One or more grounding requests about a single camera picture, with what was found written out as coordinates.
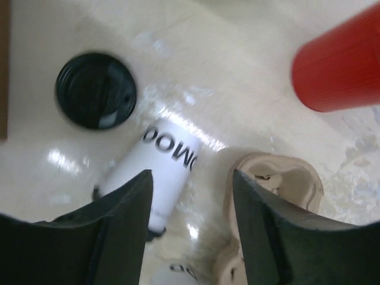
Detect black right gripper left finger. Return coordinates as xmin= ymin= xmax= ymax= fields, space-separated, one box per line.
xmin=1 ymin=170 xmax=153 ymax=284

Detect stack of white paper cups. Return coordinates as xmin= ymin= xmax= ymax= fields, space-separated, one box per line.
xmin=150 ymin=262 xmax=200 ymax=285

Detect red straw holder cup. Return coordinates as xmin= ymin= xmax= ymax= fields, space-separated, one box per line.
xmin=291 ymin=3 xmax=379 ymax=112

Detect black coffee cup lid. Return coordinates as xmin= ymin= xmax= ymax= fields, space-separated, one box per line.
xmin=91 ymin=185 xmax=166 ymax=242
xmin=55 ymin=52 xmax=138 ymax=131

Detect brown pulp cup carrier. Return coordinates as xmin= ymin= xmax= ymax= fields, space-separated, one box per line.
xmin=214 ymin=152 xmax=324 ymax=284

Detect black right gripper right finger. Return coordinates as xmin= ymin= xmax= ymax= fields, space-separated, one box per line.
xmin=233 ymin=170 xmax=379 ymax=284

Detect white paper coffee cup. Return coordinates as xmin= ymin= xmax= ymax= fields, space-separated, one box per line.
xmin=98 ymin=119 xmax=202 ymax=232

